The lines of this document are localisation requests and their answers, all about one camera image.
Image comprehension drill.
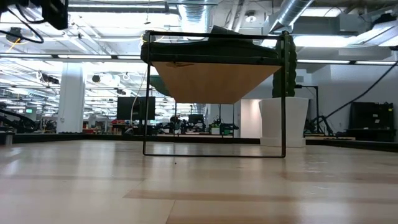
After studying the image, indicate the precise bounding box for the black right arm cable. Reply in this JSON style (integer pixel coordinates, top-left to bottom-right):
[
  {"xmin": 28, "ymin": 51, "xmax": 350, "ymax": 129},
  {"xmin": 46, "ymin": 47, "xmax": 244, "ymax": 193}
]
[{"xmin": 323, "ymin": 60, "xmax": 398, "ymax": 121}]

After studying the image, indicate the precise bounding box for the thin black metal stand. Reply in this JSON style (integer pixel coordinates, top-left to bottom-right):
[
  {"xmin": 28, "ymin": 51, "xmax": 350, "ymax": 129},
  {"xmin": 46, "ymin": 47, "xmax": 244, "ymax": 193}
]
[{"xmin": 295, "ymin": 84, "xmax": 320, "ymax": 125}]

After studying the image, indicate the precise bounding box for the black background monitor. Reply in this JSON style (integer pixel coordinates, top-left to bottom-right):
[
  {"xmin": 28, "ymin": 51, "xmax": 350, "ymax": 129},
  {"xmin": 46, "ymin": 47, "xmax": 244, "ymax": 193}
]
[{"xmin": 117, "ymin": 96, "xmax": 156, "ymax": 122}]

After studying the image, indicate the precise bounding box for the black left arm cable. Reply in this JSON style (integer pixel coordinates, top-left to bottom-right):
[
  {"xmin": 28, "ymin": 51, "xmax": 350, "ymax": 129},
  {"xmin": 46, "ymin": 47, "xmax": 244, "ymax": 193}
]
[{"xmin": 0, "ymin": 6, "xmax": 45, "ymax": 45}]

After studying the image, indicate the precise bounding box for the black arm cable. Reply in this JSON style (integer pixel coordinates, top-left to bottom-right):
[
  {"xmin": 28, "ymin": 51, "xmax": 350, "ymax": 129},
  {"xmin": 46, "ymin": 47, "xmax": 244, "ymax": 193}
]
[
  {"xmin": 323, "ymin": 60, "xmax": 398, "ymax": 121},
  {"xmin": 0, "ymin": 6, "xmax": 45, "ymax": 45}
]

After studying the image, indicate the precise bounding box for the black aluminium table frame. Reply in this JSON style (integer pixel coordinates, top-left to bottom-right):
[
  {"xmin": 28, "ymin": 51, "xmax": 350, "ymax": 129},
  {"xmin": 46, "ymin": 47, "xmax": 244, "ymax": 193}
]
[{"xmin": 0, "ymin": 132, "xmax": 398, "ymax": 153}]

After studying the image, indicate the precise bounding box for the black cabinet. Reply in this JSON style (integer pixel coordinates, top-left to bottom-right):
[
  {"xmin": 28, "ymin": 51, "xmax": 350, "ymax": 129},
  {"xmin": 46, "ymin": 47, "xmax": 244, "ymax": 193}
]
[{"xmin": 348, "ymin": 101, "xmax": 396, "ymax": 142}]

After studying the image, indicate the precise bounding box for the slanted silver ventilation duct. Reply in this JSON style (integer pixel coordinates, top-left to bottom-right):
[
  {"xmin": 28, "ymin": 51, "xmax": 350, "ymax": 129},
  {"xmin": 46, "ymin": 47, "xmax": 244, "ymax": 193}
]
[{"xmin": 269, "ymin": 0, "xmax": 315, "ymax": 34}]

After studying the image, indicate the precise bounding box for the ribbed silver ventilation duct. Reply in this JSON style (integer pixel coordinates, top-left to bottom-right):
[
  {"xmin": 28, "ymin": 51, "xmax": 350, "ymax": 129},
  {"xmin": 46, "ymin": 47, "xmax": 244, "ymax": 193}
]
[{"xmin": 178, "ymin": 0, "xmax": 217, "ymax": 40}]

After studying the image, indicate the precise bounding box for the green cactus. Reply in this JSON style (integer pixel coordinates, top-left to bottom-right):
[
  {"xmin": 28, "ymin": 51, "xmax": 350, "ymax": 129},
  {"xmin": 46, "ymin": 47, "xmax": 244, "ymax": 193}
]
[{"xmin": 272, "ymin": 30, "xmax": 298, "ymax": 98}]

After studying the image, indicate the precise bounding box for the green background box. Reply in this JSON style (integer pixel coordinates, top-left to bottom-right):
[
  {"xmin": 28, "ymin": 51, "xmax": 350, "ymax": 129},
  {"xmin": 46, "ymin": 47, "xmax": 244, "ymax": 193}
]
[{"xmin": 210, "ymin": 123, "xmax": 239, "ymax": 137}]

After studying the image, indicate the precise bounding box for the white square column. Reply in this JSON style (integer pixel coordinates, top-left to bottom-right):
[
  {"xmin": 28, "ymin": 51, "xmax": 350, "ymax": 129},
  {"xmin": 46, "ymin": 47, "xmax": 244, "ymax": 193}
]
[{"xmin": 58, "ymin": 63, "xmax": 86, "ymax": 133}]

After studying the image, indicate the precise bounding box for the white hexagonal plant pot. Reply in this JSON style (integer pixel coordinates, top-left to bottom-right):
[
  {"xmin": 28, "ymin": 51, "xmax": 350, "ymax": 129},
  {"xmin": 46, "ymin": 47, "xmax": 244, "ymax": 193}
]
[{"xmin": 258, "ymin": 96, "xmax": 310, "ymax": 148}]

